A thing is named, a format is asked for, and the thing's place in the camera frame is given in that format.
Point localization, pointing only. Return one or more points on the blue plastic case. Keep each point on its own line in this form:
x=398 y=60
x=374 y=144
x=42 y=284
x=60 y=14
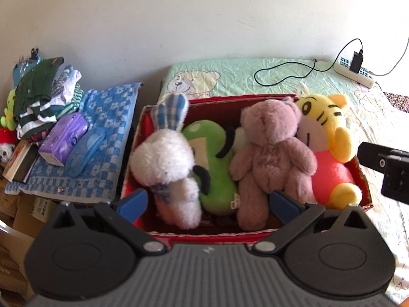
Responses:
x=84 y=150

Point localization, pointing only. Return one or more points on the pile of folded clothes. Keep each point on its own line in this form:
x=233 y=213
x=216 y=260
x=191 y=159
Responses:
x=35 y=86

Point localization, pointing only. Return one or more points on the white power strip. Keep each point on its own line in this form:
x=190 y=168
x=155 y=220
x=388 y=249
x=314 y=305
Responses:
x=343 y=67

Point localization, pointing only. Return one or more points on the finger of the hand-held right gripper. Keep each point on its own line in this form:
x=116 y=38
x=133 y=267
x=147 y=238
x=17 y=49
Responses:
x=396 y=179
x=369 y=153

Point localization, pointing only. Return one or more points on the red and white toy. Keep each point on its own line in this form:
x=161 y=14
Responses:
x=6 y=137

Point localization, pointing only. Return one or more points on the blue checkered towel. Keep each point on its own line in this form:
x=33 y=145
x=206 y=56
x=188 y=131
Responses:
x=108 y=118

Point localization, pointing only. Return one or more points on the stack of books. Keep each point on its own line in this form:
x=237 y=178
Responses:
x=22 y=163

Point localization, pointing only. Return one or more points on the pink teddy bear plush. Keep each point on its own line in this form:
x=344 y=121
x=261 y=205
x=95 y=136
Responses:
x=271 y=153

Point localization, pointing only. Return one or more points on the small green plush figure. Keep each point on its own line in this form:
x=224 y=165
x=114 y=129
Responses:
x=8 y=108

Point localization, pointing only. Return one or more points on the white bunny plush toy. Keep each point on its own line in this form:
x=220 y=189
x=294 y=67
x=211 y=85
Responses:
x=163 y=160

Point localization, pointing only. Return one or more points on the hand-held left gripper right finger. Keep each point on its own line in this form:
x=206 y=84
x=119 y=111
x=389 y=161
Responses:
x=284 y=205

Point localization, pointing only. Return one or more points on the cartoon bear printed sheet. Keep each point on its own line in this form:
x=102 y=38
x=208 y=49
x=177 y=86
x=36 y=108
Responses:
x=230 y=73

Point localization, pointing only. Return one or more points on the yellow tiger plush toy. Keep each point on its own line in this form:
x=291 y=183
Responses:
x=332 y=169

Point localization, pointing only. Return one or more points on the cardboard boxes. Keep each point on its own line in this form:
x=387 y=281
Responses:
x=19 y=217

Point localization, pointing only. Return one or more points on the black binder clip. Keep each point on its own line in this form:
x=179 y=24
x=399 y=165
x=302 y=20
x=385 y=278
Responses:
x=33 y=54

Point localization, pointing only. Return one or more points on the purple tissue pack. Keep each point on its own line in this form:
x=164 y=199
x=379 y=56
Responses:
x=62 y=137

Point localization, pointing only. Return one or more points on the black charger adapter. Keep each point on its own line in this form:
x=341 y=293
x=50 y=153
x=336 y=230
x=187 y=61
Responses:
x=356 y=62

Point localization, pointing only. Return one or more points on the red cardboard box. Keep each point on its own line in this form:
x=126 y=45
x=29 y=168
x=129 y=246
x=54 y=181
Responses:
x=143 y=121

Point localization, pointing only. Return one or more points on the green plush toy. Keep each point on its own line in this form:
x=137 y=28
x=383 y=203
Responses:
x=220 y=185

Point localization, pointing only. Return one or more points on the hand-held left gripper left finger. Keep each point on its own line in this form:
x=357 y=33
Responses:
x=132 y=200

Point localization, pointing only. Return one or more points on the blue plastic packet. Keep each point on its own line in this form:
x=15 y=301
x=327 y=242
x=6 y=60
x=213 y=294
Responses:
x=20 y=70

